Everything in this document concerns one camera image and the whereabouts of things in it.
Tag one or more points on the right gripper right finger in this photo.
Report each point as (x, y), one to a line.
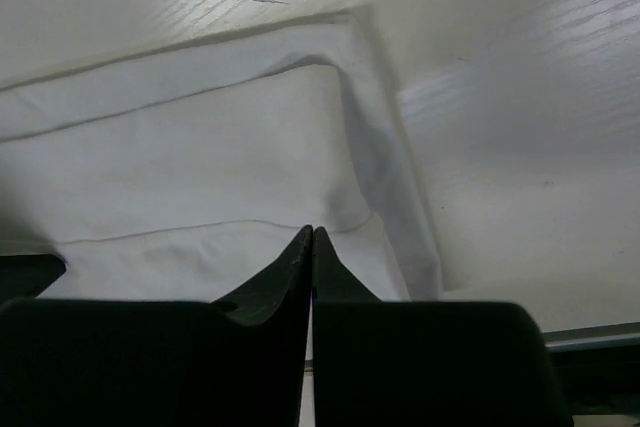
(436, 363)

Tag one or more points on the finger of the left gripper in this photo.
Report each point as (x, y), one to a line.
(28, 275)

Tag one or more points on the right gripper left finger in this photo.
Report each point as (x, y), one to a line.
(236, 361)

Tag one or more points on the white skirt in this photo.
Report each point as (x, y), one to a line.
(179, 174)

